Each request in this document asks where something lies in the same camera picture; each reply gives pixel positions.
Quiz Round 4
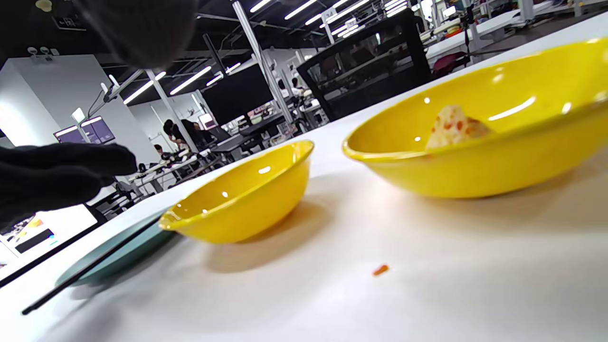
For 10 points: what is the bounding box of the teal plate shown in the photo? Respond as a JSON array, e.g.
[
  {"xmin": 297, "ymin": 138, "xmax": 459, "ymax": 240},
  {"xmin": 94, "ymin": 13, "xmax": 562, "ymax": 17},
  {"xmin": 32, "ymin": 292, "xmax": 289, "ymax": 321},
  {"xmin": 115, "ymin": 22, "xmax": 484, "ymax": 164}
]
[{"xmin": 55, "ymin": 209, "xmax": 180, "ymax": 288}]

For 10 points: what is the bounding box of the yellow dumpling bowl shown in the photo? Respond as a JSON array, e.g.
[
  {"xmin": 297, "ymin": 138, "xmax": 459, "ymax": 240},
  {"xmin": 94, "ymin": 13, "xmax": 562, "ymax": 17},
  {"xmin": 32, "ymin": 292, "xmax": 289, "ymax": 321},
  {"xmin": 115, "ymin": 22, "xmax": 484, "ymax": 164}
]
[{"xmin": 342, "ymin": 38, "xmax": 608, "ymax": 199}]

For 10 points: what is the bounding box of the pale dumpling with red dots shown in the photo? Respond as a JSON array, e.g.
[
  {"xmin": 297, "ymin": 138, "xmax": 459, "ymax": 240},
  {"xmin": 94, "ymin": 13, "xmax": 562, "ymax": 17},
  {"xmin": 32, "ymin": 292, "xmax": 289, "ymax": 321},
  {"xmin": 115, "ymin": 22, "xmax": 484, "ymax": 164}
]
[{"xmin": 425, "ymin": 104, "xmax": 494, "ymax": 152}]

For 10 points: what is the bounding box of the black monitor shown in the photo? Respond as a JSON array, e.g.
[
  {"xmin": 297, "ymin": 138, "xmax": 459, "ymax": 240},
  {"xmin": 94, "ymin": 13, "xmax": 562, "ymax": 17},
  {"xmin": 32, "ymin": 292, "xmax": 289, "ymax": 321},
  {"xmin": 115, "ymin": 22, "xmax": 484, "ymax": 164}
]
[{"xmin": 202, "ymin": 64, "xmax": 276, "ymax": 126}]

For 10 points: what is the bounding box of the yellow sauce bowl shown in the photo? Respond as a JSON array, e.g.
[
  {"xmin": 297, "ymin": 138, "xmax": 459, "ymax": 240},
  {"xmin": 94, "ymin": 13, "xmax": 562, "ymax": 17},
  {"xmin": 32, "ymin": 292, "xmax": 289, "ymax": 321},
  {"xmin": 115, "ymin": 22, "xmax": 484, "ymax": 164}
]
[{"xmin": 159, "ymin": 140, "xmax": 315, "ymax": 244}]

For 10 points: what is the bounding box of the black mesh office chair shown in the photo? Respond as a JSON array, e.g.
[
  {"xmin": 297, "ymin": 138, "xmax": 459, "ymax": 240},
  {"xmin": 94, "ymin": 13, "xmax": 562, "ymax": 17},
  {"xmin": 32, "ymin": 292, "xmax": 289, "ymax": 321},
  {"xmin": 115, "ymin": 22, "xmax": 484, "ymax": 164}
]
[{"xmin": 297, "ymin": 9, "xmax": 433, "ymax": 122}]

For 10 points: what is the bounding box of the person's right hand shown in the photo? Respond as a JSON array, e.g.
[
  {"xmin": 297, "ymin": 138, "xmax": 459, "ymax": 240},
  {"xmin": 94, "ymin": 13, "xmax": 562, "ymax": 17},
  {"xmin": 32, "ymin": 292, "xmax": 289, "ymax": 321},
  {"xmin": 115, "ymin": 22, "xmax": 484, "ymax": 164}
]
[{"xmin": 0, "ymin": 0, "xmax": 198, "ymax": 233}]

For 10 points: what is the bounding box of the purple screen monitor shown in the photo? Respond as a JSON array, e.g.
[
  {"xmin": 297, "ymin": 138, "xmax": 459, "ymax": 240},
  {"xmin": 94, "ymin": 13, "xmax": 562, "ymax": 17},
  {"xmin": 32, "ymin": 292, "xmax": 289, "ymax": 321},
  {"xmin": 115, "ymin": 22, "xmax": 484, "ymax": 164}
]
[
  {"xmin": 81, "ymin": 116, "xmax": 115, "ymax": 143},
  {"xmin": 53, "ymin": 125, "xmax": 86, "ymax": 144}
]

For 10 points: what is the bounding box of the dark hanging ceiling sign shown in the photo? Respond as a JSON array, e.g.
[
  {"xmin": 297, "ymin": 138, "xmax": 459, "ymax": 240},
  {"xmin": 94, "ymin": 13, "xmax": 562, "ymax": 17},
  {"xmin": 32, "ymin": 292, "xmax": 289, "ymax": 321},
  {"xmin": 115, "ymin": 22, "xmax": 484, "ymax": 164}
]
[{"xmin": 51, "ymin": 17, "xmax": 87, "ymax": 31}]

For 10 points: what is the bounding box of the bright screen monitor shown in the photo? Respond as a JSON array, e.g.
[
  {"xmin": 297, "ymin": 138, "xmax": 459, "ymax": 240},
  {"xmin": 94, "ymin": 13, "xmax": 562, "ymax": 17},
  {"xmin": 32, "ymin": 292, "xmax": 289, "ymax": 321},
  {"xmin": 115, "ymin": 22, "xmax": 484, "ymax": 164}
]
[{"xmin": 0, "ymin": 204, "xmax": 107, "ymax": 269}]

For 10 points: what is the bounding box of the row of ceiling light strips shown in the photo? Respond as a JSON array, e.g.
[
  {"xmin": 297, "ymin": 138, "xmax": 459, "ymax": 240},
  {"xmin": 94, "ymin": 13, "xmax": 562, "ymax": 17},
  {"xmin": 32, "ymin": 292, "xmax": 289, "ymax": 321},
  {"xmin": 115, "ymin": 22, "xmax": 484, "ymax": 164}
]
[{"xmin": 123, "ymin": 0, "xmax": 428, "ymax": 105}]

